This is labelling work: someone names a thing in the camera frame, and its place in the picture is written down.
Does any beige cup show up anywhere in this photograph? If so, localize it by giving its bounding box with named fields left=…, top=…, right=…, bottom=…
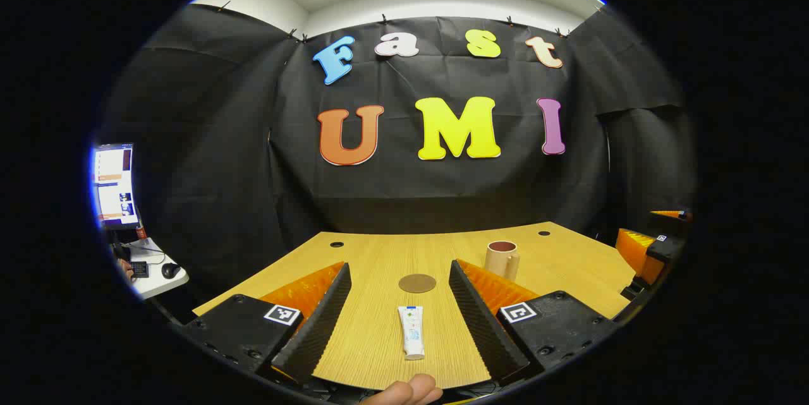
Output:
left=485, top=241, right=521, bottom=281

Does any wooden desktop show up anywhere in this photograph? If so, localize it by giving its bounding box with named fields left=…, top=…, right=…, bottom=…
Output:
left=193, top=222, right=636, bottom=391

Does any white toothpaste tube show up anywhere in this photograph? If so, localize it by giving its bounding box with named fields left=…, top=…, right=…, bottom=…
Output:
left=398, top=305, right=425, bottom=361

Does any round brown coaster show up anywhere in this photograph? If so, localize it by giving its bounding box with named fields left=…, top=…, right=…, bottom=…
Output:
left=398, top=274, right=437, bottom=294

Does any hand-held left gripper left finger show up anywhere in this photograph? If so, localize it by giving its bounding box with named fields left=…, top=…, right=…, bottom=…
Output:
left=183, top=261, right=352, bottom=385

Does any black backdrop cloth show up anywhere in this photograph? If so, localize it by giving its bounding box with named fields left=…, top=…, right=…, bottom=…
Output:
left=101, top=4, right=696, bottom=323

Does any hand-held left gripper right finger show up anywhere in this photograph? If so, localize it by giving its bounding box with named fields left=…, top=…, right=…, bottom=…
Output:
left=449, top=259, right=617, bottom=387

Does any white side table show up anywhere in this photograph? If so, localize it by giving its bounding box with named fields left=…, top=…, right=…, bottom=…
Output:
left=123, top=238, right=189, bottom=300

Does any computer monitor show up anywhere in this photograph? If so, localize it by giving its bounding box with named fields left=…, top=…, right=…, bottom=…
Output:
left=94, top=143, right=141, bottom=231

